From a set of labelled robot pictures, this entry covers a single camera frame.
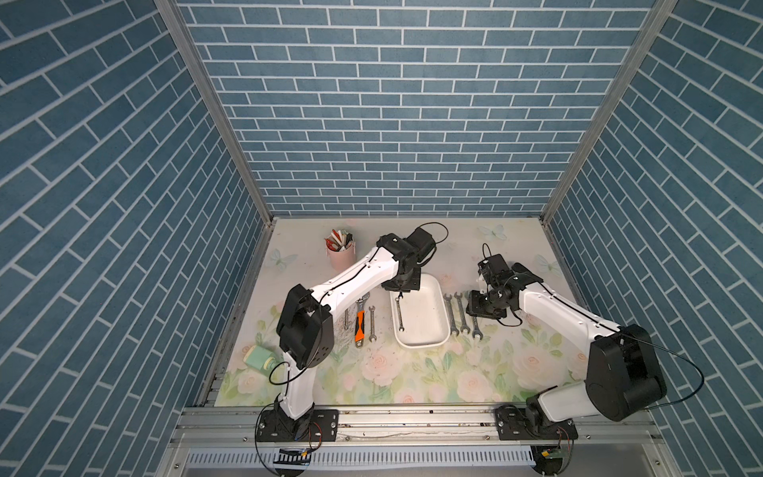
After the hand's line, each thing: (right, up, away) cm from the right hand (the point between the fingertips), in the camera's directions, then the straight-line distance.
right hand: (473, 310), depth 88 cm
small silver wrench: (-30, -8, +1) cm, 32 cm away
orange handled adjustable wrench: (-35, -4, +3) cm, 35 cm away
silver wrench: (-6, -3, +6) cm, 9 cm away
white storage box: (-14, -2, +5) cm, 15 cm away
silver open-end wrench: (-2, -3, +6) cm, 7 cm away
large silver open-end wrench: (+2, -6, +3) cm, 7 cm away
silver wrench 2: (-39, -4, +5) cm, 40 cm away
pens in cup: (-43, +21, +14) cm, 50 cm away
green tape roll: (-58, -9, -13) cm, 60 cm away
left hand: (-18, +7, -3) cm, 20 cm away
